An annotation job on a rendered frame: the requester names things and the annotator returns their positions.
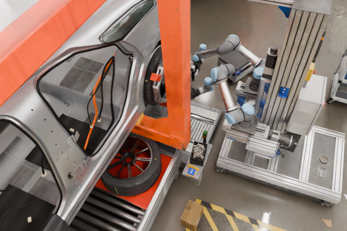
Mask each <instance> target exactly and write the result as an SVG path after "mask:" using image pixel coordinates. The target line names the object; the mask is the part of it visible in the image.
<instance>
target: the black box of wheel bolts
mask: <svg viewBox="0 0 347 231"><path fill-rule="evenodd" d="M207 147H208V144H205V143H200V142H195V141H194V144H193V148H192V152H191V156H190V164H195V165H198V166H202V167H203V165H204V161H205V158H206V154H207Z"/></svg>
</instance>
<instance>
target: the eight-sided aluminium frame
mask: <svg viewBox="0 0 347 231"><path fill-rule="evenodd" d="M160 71H161V73H160ZM156 73H157V74H160V75H161V80H160V81H158V84H157V81H154V84H153V94H154V101H155V102H157V103H166V102H167V99H166V93H165V94H164V96H163V97H161V93H160V85H161V81H162V77H163V74H164V68H163V60H162V61H161V63H160V64H159V66H158V68H157V72H156Z"/></svg>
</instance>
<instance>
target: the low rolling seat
mask: <svg viewBox="0 0 347 231"><path fill-rule="evenodd" d="M225 64H231V65H233V66H234V68H235V72H234V73H233V74H232V75H231V76H228V78H229V79H231V81H230V84H232V85H234V84H235V82H236V81H238V80H239V79H241V78H242V77H244V76H245V75H246V74H253V70H254V69H255V68H254V65H253V64H252V63H251V62H249V61H248V60H247V59H246V58H244V57H243V56H242V55H240V54H239V53H238V52H237V51H233V50H232V51H231V52H229V53H227V54H224V55H221V56H219V58H218V62H217V66H221V65H225Z"/></svg>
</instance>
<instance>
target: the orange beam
mask: <svg viewBox="0 0 347 231"><path fill-rule="evenodd" d="M106 1H107V0H39V1H38V2H36V3H35V4H34V5H33V6H31V7H30V8H29V9H28V10H27V11H25V12H24V13H23V14H22V15H20V16H19V17H18V18H17V19H16V20H14V21H13V22H12V23H11V24H9V25H8V26H7V27H6V28H4V29H3V30H2V31H1V32H0V106H1V105H2V104H3V103H4V102H5V101H6V100H7V99H9V98H10V97H11V96H12V95H13V94H14V93H15V92H16V91H17V90H18V88H19V87H20V86H22V85H23V84H24V83H25V82H26V81H27V80H28V79H29V78H30V77H31V76H32V75H33V74H34V73H35V72H36V71H37V70H38V69H39V68H40V67H41V66H42V65H43V64H44V63H45V62H46V61H47V60H48V59H49V58H50V57H51V56H52V55H53V54H54V53H55V52H56V51H57V50H58V49H59V48H60V47H61V46H62V45H63V44H64V43H65V42H66V41H67V40H68V39H69V38H70V37H71V36H72V35H73V34H74V33H75V32H76V31H77V30H78V29H79V28H80V27H81V26H82V25H83V24H84V23H85V22H86V21H87V20H88V19H89V18H90V17H91V16H92V15H93V14H94V13H95V12H96V11H97V10H98V9H99V8H100V7H101V6H102V5H103V4H104V3H105V2H106Z"/></svg>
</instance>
